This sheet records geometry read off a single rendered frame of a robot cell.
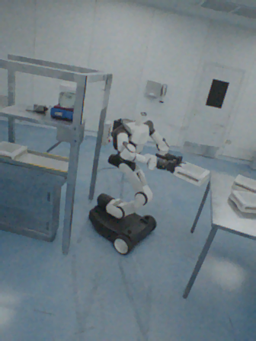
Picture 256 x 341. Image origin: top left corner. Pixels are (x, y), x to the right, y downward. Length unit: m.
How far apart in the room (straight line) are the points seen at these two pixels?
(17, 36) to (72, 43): 1.17
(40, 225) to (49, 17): 4.50
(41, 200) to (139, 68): 4.05
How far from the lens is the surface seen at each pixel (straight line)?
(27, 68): 1.90
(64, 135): 2.17
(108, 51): 5.67
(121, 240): 2.46
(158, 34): 5.71
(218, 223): 1.87
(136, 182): 2.38
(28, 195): 2.36
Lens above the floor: 1.74
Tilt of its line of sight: 24 degrees down
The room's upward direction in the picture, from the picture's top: 12 degrees clockwise
